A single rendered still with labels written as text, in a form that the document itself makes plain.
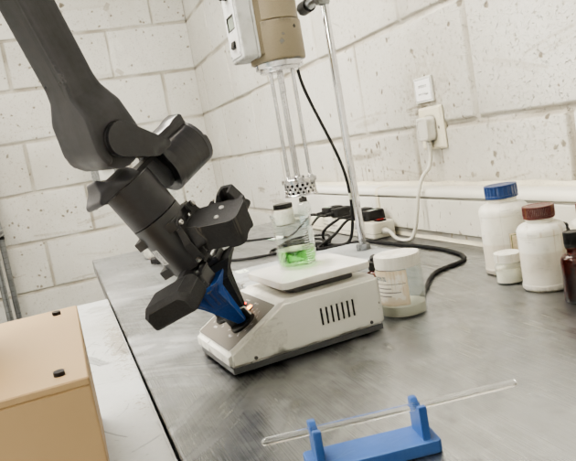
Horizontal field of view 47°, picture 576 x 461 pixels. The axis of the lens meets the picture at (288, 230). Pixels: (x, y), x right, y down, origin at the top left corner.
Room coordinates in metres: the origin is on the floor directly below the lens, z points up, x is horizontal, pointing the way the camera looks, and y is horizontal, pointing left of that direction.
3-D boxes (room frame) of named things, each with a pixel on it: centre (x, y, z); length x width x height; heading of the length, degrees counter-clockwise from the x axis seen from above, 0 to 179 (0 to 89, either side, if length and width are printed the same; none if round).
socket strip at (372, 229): (1.63, -0.15, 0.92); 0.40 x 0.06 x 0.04; 18
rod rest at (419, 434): (0.47, -0.03, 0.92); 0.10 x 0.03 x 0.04; 98
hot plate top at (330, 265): (0.80, -0.01, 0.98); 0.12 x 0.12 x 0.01; 23
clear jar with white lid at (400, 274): (0.83, -0.13, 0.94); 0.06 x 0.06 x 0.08
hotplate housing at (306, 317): (0.79, 0.01, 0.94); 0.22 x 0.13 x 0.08; 113
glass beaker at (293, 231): (0.82, 0.00, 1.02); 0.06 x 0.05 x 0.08; 139
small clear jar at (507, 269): (0.89, -0.29, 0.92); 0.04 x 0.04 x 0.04
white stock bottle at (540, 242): (0.84, -0.32, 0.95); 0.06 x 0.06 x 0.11
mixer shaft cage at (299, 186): (1.25, -0.04, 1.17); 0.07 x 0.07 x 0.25
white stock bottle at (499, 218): (0.96, -0.32, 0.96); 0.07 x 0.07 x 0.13
